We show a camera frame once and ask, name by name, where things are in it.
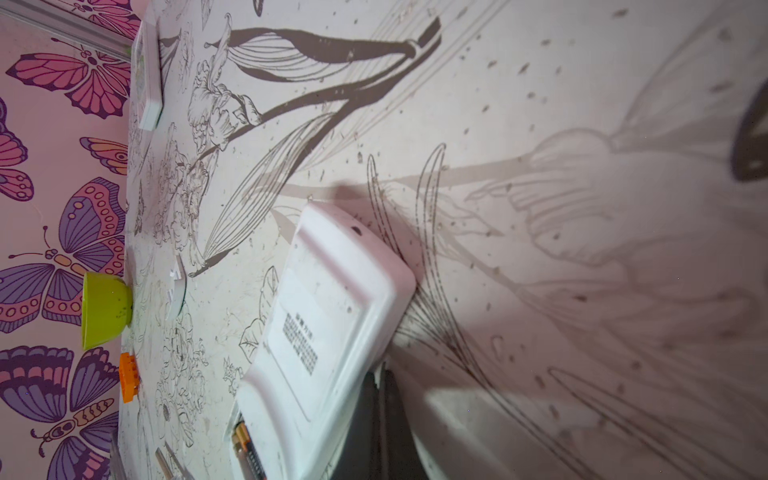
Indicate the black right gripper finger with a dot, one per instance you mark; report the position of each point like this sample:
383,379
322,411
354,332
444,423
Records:
379,444

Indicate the large white remote control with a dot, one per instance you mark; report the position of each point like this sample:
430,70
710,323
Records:
341,296

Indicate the white battery cover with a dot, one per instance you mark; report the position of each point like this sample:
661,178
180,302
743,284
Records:
177,289

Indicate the clear handle screwdriver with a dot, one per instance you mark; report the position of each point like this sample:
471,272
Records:
170,466

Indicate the small white remote control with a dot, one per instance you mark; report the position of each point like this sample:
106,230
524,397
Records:
146,99

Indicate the black gold AAA battery upper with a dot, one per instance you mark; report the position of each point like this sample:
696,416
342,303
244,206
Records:
245,450

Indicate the orange lego brick on table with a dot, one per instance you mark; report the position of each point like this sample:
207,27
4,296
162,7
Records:
129,377

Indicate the green plastic bowl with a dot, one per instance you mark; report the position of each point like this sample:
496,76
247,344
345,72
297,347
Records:
107,307

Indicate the aluminium frame post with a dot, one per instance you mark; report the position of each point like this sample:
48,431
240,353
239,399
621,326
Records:
74,28

